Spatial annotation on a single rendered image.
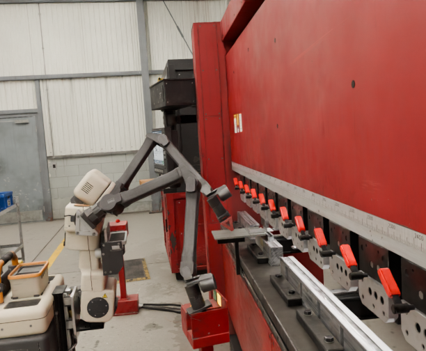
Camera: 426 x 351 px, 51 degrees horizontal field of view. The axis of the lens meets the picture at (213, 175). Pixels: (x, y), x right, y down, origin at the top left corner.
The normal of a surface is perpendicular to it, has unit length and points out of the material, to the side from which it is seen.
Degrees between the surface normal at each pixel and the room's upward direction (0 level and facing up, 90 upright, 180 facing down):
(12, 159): 90
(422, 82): 90
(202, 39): 90
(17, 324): 90
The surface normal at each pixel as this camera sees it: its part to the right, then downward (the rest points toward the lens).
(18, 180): 0.16, 0.08
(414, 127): -0.99, 0.07
